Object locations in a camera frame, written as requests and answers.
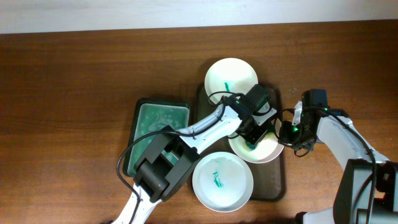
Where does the dark brown serving tray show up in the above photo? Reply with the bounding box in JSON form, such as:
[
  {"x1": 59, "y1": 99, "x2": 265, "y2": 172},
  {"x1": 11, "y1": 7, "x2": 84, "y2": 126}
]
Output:
[{"x1": 190, "y1": 82, "x2": 287, "y2": 202}]

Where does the yellow green sponge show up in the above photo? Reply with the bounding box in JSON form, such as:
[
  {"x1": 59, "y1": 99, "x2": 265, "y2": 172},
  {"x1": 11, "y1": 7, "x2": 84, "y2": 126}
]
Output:
[{"x1": 245, "y1": 141, "x2": 256, "y2": 151}]

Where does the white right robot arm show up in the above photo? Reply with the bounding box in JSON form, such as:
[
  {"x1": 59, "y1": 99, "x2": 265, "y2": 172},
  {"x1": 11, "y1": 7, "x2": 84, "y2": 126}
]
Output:
[{"x1": 278, "y1": 106, "x2": 397, "y2": 223}]

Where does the white plate green stain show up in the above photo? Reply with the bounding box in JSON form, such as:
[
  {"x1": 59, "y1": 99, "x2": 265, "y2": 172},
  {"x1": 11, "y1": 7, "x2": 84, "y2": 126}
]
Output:
[{"x1": 205, "y1": 58, "x2": 259, "y2": 96}]

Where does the pinkish white plate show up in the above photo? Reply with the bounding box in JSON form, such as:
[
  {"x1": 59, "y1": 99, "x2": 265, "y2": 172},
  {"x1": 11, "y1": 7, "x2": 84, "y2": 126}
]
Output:
[{"x1": 228, "y1": 131, "x2": 284, "y2": 164}]

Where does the black tray soapy water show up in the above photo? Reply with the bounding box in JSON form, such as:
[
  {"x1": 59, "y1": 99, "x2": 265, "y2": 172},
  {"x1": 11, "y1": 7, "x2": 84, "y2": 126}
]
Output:
[{"x1": 123, "y1": 98, "x2": 190, "y2": 177}]

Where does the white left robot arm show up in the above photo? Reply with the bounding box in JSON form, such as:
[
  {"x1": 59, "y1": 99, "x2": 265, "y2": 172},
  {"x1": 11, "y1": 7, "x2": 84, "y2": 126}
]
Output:
[{"x1": 115, "y1": 93, "x2": 276, "y2": 223}]

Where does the white plate green scribble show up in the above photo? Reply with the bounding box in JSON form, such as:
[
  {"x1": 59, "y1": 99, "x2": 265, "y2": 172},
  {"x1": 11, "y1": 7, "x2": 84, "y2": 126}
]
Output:
[{"x1": 192, "y1": 152, "x2": 254, "y2": 213}]

